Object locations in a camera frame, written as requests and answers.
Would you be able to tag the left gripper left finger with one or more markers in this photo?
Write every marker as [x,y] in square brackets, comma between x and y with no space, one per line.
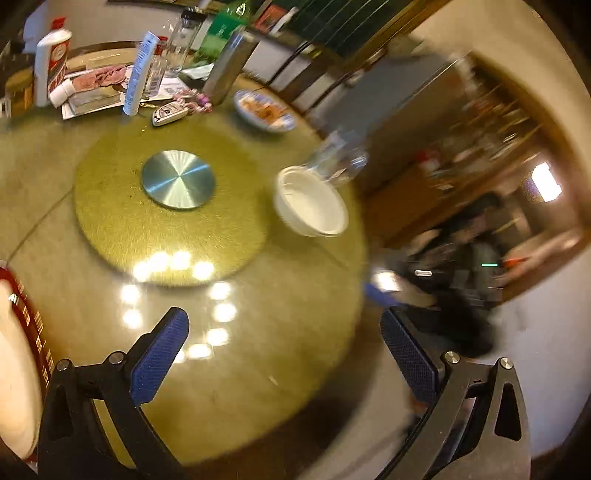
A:
[72,441]

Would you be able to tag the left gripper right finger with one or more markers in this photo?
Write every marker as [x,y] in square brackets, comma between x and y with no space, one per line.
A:
[475,425]

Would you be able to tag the cream plastic bowl with tab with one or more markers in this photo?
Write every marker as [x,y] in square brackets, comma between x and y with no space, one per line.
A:
[21,402]

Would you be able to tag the red scalloped plate left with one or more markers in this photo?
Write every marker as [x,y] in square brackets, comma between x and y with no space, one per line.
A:
[31,323]

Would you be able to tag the green round turntable mat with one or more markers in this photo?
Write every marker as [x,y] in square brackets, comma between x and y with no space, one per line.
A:
[159,245]

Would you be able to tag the silver turntable hub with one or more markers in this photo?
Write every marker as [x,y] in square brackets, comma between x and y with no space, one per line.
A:
[177,180]

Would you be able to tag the cream plastic bowl right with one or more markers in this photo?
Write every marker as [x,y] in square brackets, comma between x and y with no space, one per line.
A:
[308,204]

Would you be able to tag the clear glass pitcher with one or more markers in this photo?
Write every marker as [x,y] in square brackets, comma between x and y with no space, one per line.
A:
[339,158]

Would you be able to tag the tall white blue tube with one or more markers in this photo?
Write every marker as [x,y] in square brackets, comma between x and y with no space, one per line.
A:
[139,73]

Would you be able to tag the white tray with books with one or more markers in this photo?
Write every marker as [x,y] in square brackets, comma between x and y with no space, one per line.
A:
[113,96]

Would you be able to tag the grey refrigerator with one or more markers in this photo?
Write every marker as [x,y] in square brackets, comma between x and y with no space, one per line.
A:
[396,110]

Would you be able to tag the small white cup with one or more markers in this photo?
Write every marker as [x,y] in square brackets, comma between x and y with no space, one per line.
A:
[60,94]

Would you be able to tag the pink wrapped candies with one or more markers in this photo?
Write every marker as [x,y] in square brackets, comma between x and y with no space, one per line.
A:
[194,100]

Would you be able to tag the small glass red-cap bottle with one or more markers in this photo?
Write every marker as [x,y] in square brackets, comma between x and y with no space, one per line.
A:
[156,70]

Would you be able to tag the brown glass jar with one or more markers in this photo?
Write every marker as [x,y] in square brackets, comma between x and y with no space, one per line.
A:
[19,92]

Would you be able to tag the pink cloth on tray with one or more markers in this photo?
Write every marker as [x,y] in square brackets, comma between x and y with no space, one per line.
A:
[101,77]

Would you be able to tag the blue white food plate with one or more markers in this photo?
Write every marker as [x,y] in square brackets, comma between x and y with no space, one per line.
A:
[262,112]

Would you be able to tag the white red liquor bottle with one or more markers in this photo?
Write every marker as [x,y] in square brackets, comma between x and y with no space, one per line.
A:
[50,61]

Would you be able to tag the dark wooden chair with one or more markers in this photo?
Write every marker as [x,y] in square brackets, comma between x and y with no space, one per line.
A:
[321,63]

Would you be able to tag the steel thermos flask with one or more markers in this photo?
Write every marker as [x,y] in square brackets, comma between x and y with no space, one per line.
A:
[228,65]

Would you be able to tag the clear bottle black lid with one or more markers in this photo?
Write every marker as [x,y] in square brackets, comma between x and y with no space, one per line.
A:
[181,39]

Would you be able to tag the green plastic bottle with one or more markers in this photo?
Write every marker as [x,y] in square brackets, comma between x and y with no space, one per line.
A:
[233,17]

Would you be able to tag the red box on sill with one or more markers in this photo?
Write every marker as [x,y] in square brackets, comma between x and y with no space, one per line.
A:
[269,18]

